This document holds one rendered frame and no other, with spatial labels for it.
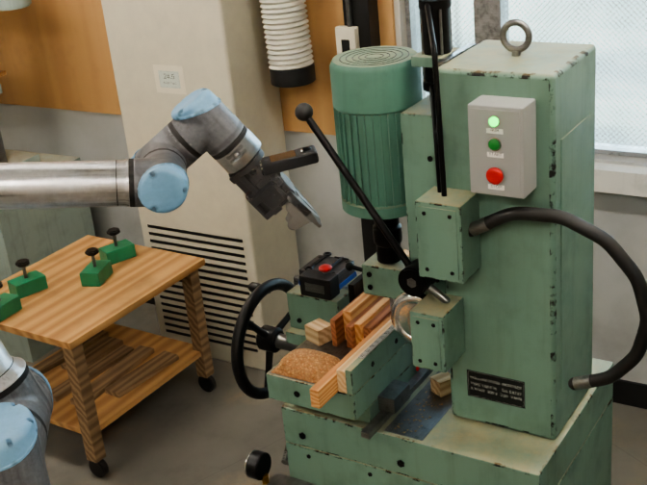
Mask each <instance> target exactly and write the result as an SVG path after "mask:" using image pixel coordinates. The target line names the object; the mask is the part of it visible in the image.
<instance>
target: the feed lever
mask: <svg viewBox="0 0 647 485"><path fill-rule="evenodd" d="M295 115H296V117H297V119H298V120H300V121H306V122H307V124H308V125H309V127H310V128H311V130H312V131H313V132H314V134H315V135H316V137H317V138H318V140H319V141H320V143H321V144H322V146H323V148H324V149H325V150H326V152H327V153H328V155H329V156H330V158H331V159H332V161H333V162H334V164H335V165H336V166H337V167H338V168H339V170H340V171H341V173H342V174H343V176H344V177H345V179H346V180H347V181H348V183H349V185H350V186H351V188H352V189H353V191H354V192H355V194H356V195H357V197H358V198H359V199H360V201H361V202H362V204H363V205H364V207H365V208H366V210H367V211H368V213H369V214H370V215H371V217H372V218H373V220H374V221H375V223H376V225H377V226H378V228H379V229H380V231H381V232H382V233H383V235H384V236H385V238H386V239H387V241H388V242H389V243H390V244H391V246H392V247H393V248H394V250H395V251H396V253H397V254H398V256H399V257H400V259H401V261H402V262H403V264H404V265H405V268H404V269H403V270H402V271H401V272H400V274H399V284H400V287H401V289H402V290H403V291H404V292H405V293H406V294H408V295H411V296H420V295H422V294H424V293H425V292H426V291H428V292H430V293H431V294H432V295H434V296H435V297H436V298H437V299H439V300H440V301H441V302H443V303H450V302H451V299H450V298H449V297H448V296H447V295H446V294H444V293H443V292H442V291H440V290H439V289H438V288H436V287H435V286H434V285H433V284H434V283H435V281H436V279H433V278H427V277H423V276H420V274H419V259H415V260H413V261H412V262H411V261H410V260H409V258H408V257H407V255H406V254H405V252H404V251H403V249H402V248H401V246H400V245H399V243H398V242H397V240H396V239H395V237H394V236H393V234H392V233H391V232H390V230H389V229H388V227H387V226H386V224H385V223H384V221H383V220H382V218H381V217H380V215H379V214H378V213H377V211H376V210H375V208H374V206H373V205H372V203H371V202H370V200H369V199H368V198H367V196H366V195H365V193H364V192H363V191H362V190H361V188H360V187H359V185H358V184H357V182H356V181H355V180H354V178H353V177H352V175H351V174H350V172H349V170H348V169H347V167H346V166H345V165H344V163H343V162H342V160H341V159H340V157H339V156H338V154H337V153H336V151H335V150H334V148H333V147H332V146H331V144H330V143H329V141H328V140H327V138H326V137H325V135H324V133H323V132H322V131H321V129H320V128H319V126H318V125H317V123H316V122H315V120H314V119H313V117H312V115H313V109H312V107H311V106H310V105H309V104H307V103H300V104H298V105H297V107H296V109H295Z"/></svg>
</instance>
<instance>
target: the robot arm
mask: <svg viewBox="0 0 647 485"><path fill-rule="evenodd" d="M171 117H172V121H171V122H170V123H169V124H168V125H166V126H165V127H164V128H163V129H162V130H161V131H160V132H159V133H158V134H157V135H155V136H154V137H153V138H152V139H151V140H150V141H149V142H148V143H147V144H145V145H144V146H143V147H142V148H141V149H139V150H137V151H136V152H135V154H134V156H133V157H132V158H131V159H125V160H111V161H66V162H21V163H0V210H12V209H46V208H81V207H115V206H127V207H145V208H146V209H148V210H150V211H152V212H155V213H161V214H163V213H169V212H172V211H174V210H176V209H177V208H179V207H180V206H181V205H182V204H183V202H184V201H185V199H186V197H187V194H188V191H189V185H190V182H189V177H188V175H187V168H188V167H189V166H191V165H192V164H193V163H194V162H195V161H196V160H197V159H198V158H200V157H201V156H202V155H203V154H204V153H205V152H208V153H209V155H210V156H212V157H213V158H214V159H215V160H216V161H217V162H218V163H219V164H220V165H221V166H222V167H223V168H224V169H225V170H226V171H227V172H228V173H229V174H228V175H229V177H230V178H229V180H230V181H231V182H232V183H233V184H234V185H235V184H236V185H237V186H238V187H239V188H240V189H241V190H242V191H243V192H244V193H245V194H246V200H247V201H248V200H249V201H248V202H249V203H250V204H251V205H252V206H253V207H254V208H255V209H256V210H257V211H258V212H259V213H260V214H261V215H262V216H263V217H264V218H265V219H266V220H268V219H269V218H271V217H272V216H273V215H276V214H277V213H279V212H280V211H281V210H282V206H283V205H286V210H287V212H288V214H287V216H286V221H287V222H288V227H289V229H291V230H297V229H299V228H300V227H302V226H304V225H306V224H308V223H310V222H313V223H314V224H315V225H316V226H318V227H319V228H320V227H322V224H321V220H320V216H319V215H318V214H317V212H316V211H315V210H314V209H313V207H312V206H311V205H310V204H309V203H308V201H307V200H306V199H305V198H304V196H303V195H302V194H301V193H300V192H299V191H298V189H297V188H296V187H295V186H294V184H293V183H292V182H291V180H290V179H289V178H288V177H287V176H286V175H285V174H284V173H283V172H282V171H286V170H290V169H294V168H298V167H302V166H309V165H313V164H316V163H317V162H318V161H319V156H318V153H317V150H316V147H315V146H314V145H309V146H305V147H302V148H298V149H294V150H290V151H286V152H282V153H278V154H274V155H270V156H267V157H263V156H264V151H263V150H262V149H261V142H260V141H259V140H258V139H257V138H256V137H255V136H254V135H253V134H252V133H251V132H250V131H249V130H248V128H246V127H245V126H244V124H243V123H242V122H241V121H240V120H239V119H238V118H237V117H236V116H235V115H234V114H233V113H232V112H231V111H230V110H229V109H228V108H227V107H226V106H225V105H224V104H223V103H222V102H221V99H220V98H219V97H216V96H215V95H214V94H213V93H212V92H211V91H210V90H209V89H206V88H202V89H197V90H195V91H194V92H192V93H190V94H189V95H188V96H186V97H185V98H184V99H183V100H182V101H181V102H180V103H178V104H177V105H176V106H175V107H174V109H173V110H172V112H171ZM260 161H261V163H259V162H260ZM260 164H262V165H261V166H260ZM261 167H262V168H263V169H261ZM253 169H254V170H253ZM251 198H252V199H251ZM52 410H53V396H52V390H51V386H50V384H49V382H48V380H47V379H46V377H45V376H44V375H43V374H42V373H41V372H40V371H38V370H36V369H34V368H32V367H29V366H28V365H27V364H26V362H25V361H24V359H22V358H19V357H13V356H11V355H10V354H9V352H8V351H7V349H6V348H5V347H4V345H3V343H2V342H1V340H0V485H51V484H50V480H49V475H48V471H47V468H46V464H45V450H46V444H47V437H48V430H49V424H50V419H51V414H52Z"/></svg>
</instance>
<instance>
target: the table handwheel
mask: <svg viewBox="0 0 647 485"><path fill-rule="evenodd" d="M293 287H294V284H293V283H291V282H290V281H288V280H286V279H282V278H273V279H270V280H267V281H265V282H264V283H262V284H261V285H259V286H258V287H257V288H256V289H255V290H254V291H253V292H252V293H251V294H250V295H249V297H248V298H247V300H246V302H245V304H244V305H243V307H242V309H241V311H240V314H239V315H238V318H237V321H236V324H235V327H234V331H233V336H232V343H231V365H232V370H233V374H234V377H235V380H236V382H237V384H238V386H239V388H240V389H241V390H242V391H243V393H244V394H246V395H247V396H249V397H251V398H254V399H266V398H269V390H268V383H267V376H266V374H267V372H268V371H270V370H271V369H272V357H273V354H274V353H276V352H278V351H279V350H280V349H284V350H288V351H292V350H294V349H296V348H297V347H298V345H294V344H289V343H287V338H286V334H284V332H283V328H284V327H285V326H286V324H287V323H288V322H289V320H290V316H289V312H288V313H287V314H286V316H285V317H284V318H283V319H282V320H281V321H280V323H278V324H277V325H276V327H274V326H270V325H263V326H262V327H259V326H258V325H256V324H255V323H254V322H252V321H251V320H250V318H251V316H252V314H253V312H254V310H255V308H256V307H257V305H258V304H259V302H260V301H261V300H262V299H263V298H264V297H265V296H266V295H267V294H269V293H270V292H272V291H276V290H280V291H283V292H284V293H287V292H288V291H289V290H290V289H292V288H293ZM247 328H250V329H251V330H253V331H254V332H255V333H257V335H256V343H257V346H258V348H259V349H262V350H266V371H265V384H264V387H263V388H258V387H255V386H254V385H252V384H251V382H250V381H249V380H248V378H247V376H246V370H245V365H244V342H245V336H246V329H247Z"/></svg>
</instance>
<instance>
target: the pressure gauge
mask: <svg viewBox="0 0 647 485"><path fill-rule="evenodd" d="M271 464H272V460H271V457H270V455H269V454H268V453H266V452H264V451H261V450H258V449H254V450H253V451H251V452H250V454H249V455H248V456H247V458H246V462H245V474H246V477H248V478H253V479H256V480H262V484H263V485H264V484H268V483H270V480H269V471H270V469H271Z"/></svg>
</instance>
